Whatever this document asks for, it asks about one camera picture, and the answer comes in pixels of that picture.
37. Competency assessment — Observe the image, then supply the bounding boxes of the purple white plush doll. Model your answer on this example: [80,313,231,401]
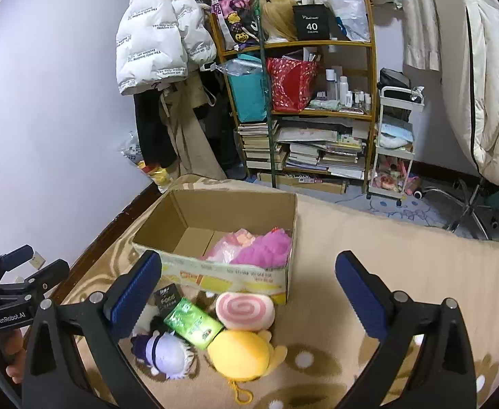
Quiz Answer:
[130,331,195,379]

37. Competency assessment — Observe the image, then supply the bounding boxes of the black Face tissue pack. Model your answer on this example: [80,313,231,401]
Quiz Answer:
[153,284,182,319]

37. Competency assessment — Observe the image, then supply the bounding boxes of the green tissue pack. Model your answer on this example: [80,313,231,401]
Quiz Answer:
[164,298,224,350]

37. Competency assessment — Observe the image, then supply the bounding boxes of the yellow plush toy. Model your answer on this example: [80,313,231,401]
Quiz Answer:
[207,330,288,405]

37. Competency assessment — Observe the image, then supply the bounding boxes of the pink swirl roll plush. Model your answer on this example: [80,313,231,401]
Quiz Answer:
[215,292,275,332]

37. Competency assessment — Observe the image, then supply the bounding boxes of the pink towel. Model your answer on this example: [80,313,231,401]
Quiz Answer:
[203,229,256,264]

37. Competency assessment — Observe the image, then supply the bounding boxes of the magenta plush bear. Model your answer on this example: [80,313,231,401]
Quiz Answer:
[230,228,292,270]

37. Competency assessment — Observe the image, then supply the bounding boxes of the person's left hand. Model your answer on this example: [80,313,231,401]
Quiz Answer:
[0,329,26,384]

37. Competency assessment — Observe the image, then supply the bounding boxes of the chair base with wheels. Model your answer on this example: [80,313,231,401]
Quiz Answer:
[415,177,499,241]

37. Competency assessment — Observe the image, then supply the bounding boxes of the open cardboard box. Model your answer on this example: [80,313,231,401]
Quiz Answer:
[132,189,296,305]

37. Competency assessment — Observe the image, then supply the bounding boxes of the plastic bag with yellow toys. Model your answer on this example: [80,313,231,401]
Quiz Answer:
[119,131,178,192]

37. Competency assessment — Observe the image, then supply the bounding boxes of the black hanging garment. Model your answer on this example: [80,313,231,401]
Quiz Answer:
[133,90,177,168]

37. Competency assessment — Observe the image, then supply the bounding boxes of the white rolling cart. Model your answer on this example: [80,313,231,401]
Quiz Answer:
[367,86,424,207]

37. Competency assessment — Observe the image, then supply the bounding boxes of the beige trench coat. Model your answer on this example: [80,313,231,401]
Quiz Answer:
[161,71,226,180]

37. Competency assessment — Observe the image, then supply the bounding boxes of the flat cardboard box on floor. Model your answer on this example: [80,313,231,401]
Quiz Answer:
[275,175,347,195]

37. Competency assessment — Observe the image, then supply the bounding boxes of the right pile of books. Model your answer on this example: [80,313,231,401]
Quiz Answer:
[274,116,370,181]

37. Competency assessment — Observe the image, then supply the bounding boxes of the left stack of books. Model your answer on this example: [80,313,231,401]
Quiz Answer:
[237,120,287,170]

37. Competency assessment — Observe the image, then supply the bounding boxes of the wooden bookshelf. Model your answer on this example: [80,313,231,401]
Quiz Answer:
[207,0,379,195]

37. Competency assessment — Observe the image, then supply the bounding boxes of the white puffer jacket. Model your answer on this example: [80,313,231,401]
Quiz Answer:
[116,0,216,95]

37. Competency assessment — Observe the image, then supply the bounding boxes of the red patterned gift bag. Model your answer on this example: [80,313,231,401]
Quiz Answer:
[267,57,319,113]

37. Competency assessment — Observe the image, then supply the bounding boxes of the teal bag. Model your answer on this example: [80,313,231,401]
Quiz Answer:
[226,54,267,123]

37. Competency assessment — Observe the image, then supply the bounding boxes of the cream folded mattress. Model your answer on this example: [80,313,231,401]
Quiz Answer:
[434,0,499,186]

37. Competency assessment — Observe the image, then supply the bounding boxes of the black box marked 40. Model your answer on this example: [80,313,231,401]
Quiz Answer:
[293,5,330,41]

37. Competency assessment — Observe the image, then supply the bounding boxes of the black pink cartoon bag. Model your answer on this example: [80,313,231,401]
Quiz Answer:
[211,0,259,51]

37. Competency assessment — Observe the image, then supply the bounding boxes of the blonde wig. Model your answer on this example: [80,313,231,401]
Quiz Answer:
[259,0,297,43]

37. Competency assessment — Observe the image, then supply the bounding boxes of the white plastic package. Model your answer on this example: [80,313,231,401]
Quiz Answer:
[325,0,370,43]

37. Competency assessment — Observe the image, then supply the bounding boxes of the upper wall socket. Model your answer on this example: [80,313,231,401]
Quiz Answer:
[29,251,46,271]

